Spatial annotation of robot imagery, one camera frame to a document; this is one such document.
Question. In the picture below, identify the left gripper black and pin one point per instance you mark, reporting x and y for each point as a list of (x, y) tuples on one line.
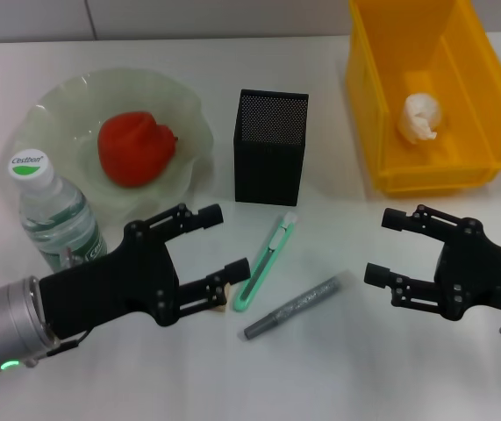
[(109, 285)]

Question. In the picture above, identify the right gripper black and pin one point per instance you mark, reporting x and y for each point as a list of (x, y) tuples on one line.
[(482, 276)]

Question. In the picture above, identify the green utility knife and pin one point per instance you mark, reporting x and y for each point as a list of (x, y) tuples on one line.
[(263, 263)]

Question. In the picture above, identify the tan eraser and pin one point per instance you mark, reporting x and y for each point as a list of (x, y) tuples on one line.
[(221, 307)]

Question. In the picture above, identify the grey marker pen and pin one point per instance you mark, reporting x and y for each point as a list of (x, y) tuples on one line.
[(289, 309)]

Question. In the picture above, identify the white paper ball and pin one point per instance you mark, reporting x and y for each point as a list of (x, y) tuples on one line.
[(421, 116)]

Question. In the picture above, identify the clear green-label water bottle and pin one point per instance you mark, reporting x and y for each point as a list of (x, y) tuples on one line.
[(52, 210)]

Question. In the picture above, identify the black mesh pen holder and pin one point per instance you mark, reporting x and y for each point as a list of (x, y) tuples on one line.
[(267, 166)]

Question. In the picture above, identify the green glass fruit plate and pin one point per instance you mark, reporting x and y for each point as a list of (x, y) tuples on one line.
[(188, 123)]

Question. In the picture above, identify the yellow plastic bin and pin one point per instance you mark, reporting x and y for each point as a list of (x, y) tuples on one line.
[(474, 87)]

